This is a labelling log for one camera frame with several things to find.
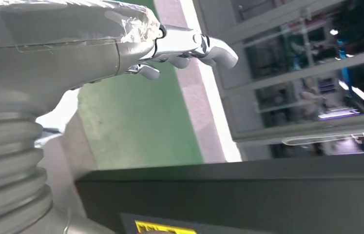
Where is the black scanner column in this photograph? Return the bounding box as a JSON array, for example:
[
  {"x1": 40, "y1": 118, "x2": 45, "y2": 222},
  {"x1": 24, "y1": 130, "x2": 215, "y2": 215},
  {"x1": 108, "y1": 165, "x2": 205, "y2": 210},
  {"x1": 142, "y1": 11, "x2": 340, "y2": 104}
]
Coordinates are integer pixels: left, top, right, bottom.
[{"x1": 75, "y1": 155, "x2": 364, "y2": 234}]

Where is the ruler label yellow sticker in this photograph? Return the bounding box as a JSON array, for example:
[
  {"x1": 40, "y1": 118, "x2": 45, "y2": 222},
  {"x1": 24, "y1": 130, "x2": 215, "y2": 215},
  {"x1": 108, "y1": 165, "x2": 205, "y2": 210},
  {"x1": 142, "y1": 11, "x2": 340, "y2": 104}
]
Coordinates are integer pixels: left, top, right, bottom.
[{"x1": 119, "y1": 212, "x2": 279, "y2": 234}]

